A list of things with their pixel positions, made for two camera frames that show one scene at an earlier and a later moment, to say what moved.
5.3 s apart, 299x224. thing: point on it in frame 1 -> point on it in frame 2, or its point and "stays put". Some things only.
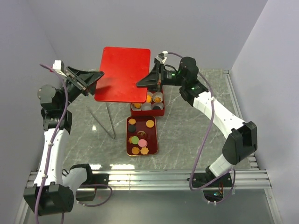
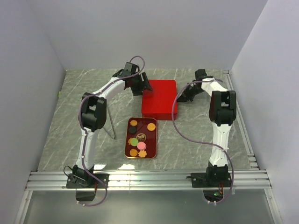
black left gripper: x=85 y=81 -> x=144 y=85
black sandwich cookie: x=131 y=128 stays put
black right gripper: x=154 y=80 -> x=184 y=96
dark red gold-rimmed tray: x=141 y=136 stays put
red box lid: x=123 y=67 -> x=157 y=104
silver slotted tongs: x=110 y=121 stays put
